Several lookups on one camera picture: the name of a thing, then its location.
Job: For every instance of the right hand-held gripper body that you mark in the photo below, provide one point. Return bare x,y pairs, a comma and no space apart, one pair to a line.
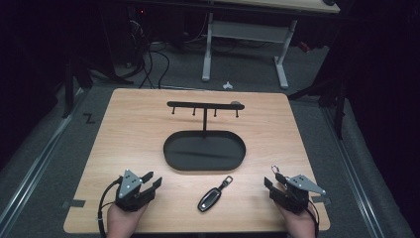
302,185

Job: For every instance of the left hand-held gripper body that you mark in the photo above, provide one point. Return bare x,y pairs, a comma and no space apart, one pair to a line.
127,186

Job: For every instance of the black key rack with tray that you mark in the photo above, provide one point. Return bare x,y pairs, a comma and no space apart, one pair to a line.
204,152

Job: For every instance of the person's left hand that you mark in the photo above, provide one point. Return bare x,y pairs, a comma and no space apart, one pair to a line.
124,221

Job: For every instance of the person's right hand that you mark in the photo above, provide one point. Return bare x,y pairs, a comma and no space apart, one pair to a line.
298,224

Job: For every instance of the grey tape strip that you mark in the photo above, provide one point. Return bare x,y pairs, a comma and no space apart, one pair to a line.
75,203
323,199

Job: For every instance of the black metal stand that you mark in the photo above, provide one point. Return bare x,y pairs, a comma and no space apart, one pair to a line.
340,112
68,89

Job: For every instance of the small grey round object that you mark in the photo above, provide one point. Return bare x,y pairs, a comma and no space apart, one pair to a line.
235,102

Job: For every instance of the small white floor object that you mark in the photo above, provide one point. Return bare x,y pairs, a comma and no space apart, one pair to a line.
227,86

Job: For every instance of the small red object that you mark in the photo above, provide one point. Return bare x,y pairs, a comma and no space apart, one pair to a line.
304,46

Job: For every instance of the dark equipment with red light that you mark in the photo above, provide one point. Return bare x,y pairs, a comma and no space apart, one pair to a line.
138,23

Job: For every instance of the metal floor rail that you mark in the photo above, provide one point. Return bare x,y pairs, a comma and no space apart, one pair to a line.
36,168
355,180

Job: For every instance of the white desk frame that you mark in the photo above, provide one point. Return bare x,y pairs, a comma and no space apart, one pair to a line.
247,31

